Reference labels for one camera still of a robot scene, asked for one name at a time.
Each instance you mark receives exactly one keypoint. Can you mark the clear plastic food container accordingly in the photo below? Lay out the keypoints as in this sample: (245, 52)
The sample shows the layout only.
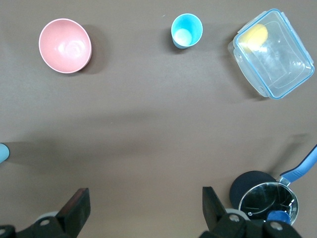
(277, 64)

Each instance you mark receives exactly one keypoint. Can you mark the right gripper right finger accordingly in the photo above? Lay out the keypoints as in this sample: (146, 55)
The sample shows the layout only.
(215, 218)

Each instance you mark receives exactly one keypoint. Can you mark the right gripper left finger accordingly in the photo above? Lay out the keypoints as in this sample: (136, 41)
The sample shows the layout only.
(71, 218)

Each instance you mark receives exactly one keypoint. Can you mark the blue plastic cup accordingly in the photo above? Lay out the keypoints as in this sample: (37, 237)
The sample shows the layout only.
(3, 153)
(187, 31)

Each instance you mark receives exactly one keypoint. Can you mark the brown table cover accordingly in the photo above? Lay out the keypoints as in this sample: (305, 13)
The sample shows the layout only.
(148, 111)

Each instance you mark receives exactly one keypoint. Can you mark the pink bowl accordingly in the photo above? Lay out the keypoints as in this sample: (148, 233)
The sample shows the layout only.
(65, 45)

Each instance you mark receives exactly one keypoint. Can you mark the glass lid blue knob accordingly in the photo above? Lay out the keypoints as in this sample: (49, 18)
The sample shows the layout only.
(262, 198)

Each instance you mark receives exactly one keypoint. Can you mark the yellow round food item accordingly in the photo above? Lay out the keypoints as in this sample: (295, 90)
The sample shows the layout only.
(255, 37)

